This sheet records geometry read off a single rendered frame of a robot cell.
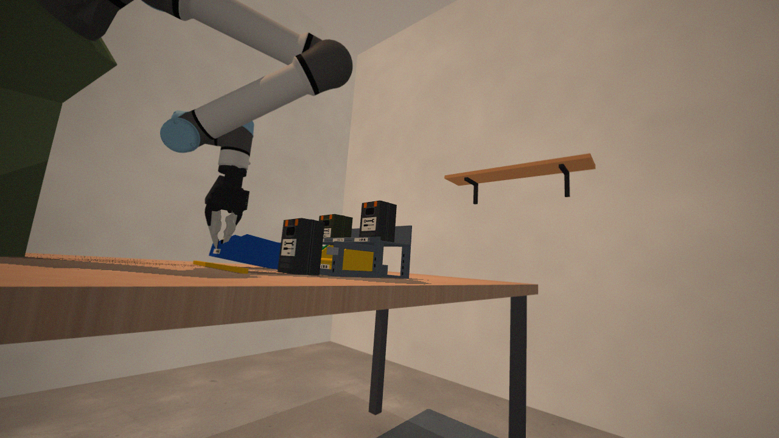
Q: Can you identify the grey metal shelf rack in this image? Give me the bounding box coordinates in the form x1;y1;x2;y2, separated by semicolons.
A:
320;225;412;279

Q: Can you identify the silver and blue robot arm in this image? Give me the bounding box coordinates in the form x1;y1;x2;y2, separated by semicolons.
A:
36;0;353;170

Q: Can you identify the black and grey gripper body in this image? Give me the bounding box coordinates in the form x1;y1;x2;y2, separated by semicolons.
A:
211;165;250;213

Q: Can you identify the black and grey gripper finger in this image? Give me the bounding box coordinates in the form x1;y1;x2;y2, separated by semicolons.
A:
221;210;243;244
205;199;222;249

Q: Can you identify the blue bin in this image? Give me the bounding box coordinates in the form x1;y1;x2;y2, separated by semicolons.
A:
211;234;281;269

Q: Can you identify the yellow bar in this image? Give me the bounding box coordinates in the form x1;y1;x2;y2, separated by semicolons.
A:
193;260;248;274

